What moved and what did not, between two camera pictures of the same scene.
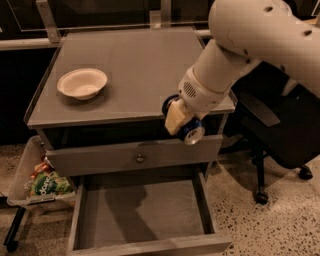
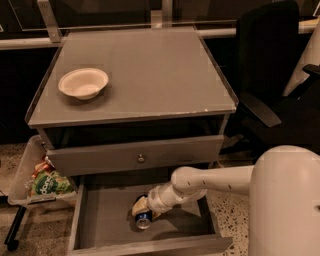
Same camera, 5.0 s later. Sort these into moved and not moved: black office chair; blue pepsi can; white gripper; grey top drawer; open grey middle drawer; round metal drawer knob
Moved: white gripper; blue pepsi can
Not moved: black office chair; round metal drawer knob; open grey middle drawer; grey top drawer
